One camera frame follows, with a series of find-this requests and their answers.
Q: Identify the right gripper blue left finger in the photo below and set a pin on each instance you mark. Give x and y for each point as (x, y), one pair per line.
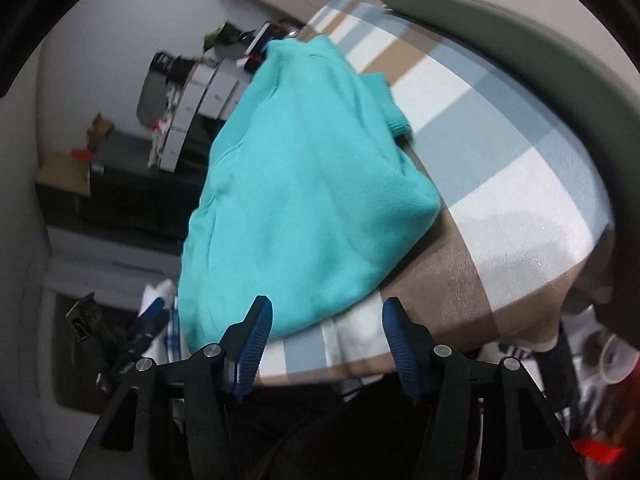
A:
(244, 344)

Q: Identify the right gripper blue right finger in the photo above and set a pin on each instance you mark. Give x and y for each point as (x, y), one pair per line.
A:
(410, 344)

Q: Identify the teal hooded sweatshirt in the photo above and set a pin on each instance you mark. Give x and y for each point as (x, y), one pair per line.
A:
(308, 199)

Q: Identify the checkered bed sheet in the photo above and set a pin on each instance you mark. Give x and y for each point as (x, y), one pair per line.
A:
(523, 206)

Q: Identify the black low cabinet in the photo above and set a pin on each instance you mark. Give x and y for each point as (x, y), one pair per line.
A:
(115, 195)

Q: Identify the grey-green bed headboard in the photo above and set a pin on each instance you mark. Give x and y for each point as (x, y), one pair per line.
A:
(571, 54)

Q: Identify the black red shoebox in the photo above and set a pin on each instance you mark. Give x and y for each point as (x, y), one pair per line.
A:
(256, 51)

